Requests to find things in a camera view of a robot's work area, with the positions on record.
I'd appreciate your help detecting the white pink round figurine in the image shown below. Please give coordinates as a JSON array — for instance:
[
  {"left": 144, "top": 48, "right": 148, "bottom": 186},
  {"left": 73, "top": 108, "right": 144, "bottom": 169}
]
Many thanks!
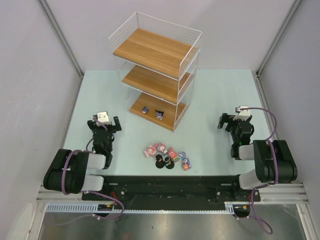
[{"left": 143, "top": 145, "right": 157, "bottom": 158}]

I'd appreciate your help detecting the pink bunny blue bow figurine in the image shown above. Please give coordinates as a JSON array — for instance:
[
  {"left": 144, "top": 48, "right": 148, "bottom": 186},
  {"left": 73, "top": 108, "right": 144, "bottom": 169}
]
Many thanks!
[{"left": 154, "top": 143, "right": 168, "bottom": 155}]

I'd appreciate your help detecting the black duck figurine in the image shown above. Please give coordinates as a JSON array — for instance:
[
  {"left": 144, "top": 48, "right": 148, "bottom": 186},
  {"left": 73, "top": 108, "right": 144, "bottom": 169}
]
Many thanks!
[
  {"left": 155, "top": 154, "right": 165, "bottom": 169},
  {"left": 164, "top": 157, "right": 175, "bottom": 170}
]

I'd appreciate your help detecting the pink bunny flower crown figurine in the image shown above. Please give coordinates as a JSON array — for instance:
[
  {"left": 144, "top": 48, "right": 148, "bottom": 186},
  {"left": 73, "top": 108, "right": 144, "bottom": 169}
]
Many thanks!
[{"left": 168, "top": 147, "right": 180, "bottom": 163}]

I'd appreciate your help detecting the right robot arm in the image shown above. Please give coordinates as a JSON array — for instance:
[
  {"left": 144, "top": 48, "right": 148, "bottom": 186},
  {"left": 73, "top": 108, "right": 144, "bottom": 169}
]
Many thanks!
[{"left": 217, "top": 113, "right": 298, "bottom": 190}]

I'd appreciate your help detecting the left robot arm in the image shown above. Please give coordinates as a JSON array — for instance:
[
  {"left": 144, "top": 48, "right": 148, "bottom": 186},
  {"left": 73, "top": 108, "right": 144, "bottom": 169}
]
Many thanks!
[{"left": 43, "top": 112, "right": 122, "bottom": 195}]

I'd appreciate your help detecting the small blue lying figurine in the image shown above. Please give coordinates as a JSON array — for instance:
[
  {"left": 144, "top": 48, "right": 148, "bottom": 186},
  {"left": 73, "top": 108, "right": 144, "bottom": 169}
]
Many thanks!
[{"left": 142, "top": 106, "right": 149, "bottom": 114}]

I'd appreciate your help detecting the black eared purple figurine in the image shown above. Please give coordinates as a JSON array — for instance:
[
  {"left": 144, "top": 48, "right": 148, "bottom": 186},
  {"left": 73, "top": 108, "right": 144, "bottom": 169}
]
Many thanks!
[{"left": 155, "top": 109, "right": 165, "bottom": 120}]

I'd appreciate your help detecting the purple rabbit figurine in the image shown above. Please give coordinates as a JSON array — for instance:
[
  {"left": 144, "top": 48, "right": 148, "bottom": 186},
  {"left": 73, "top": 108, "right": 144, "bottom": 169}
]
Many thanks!
[{"left": 179, "top": 151, "right": 192, "bottom": 171}]

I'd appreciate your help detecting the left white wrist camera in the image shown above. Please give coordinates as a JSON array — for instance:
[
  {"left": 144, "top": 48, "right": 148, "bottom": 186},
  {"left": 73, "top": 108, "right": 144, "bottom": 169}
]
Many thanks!
[{"left": 93, "top": 111, "right": 112, "bottom": 126}]

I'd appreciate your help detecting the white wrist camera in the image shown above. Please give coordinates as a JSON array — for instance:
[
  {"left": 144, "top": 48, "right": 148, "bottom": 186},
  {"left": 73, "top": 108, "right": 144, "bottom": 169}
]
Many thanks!
[
  {"left": 93, "top": 111, "right": 112, "bottom": 126},
  {"left": 233, "top": 106, "right": 251, "bottom": 121}
]

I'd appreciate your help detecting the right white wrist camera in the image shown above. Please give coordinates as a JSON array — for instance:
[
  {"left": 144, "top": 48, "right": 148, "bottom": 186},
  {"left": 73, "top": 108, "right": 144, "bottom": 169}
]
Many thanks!
[{"left": 233, "top": 106, "right": 251, "bottom": 121}]

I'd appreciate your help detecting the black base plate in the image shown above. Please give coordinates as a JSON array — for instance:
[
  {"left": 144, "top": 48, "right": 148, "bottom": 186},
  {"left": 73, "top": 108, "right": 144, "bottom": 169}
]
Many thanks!
[{"left": 81, "top": 174, "right": 261, "bottom": 211}]

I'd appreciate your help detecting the white wire three-tier shelf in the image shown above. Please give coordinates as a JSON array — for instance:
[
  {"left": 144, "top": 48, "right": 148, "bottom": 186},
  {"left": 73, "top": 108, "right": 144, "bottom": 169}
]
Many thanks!
[{"left": 108, "top": 12, "right": 202, "bottom": 132}]

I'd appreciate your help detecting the white slotted cable duct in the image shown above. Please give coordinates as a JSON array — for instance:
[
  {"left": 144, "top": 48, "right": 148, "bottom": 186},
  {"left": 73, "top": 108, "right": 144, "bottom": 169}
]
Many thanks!
[{"left": 46, "top": 201, "right": 236, "bottom": 215}]

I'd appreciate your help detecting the aluminium frame rail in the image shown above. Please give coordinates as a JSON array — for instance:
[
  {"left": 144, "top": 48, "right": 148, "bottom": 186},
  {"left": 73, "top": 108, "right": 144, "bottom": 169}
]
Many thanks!
[{"left": 36, "top": 183, "right": 309, "bottom": 205}]

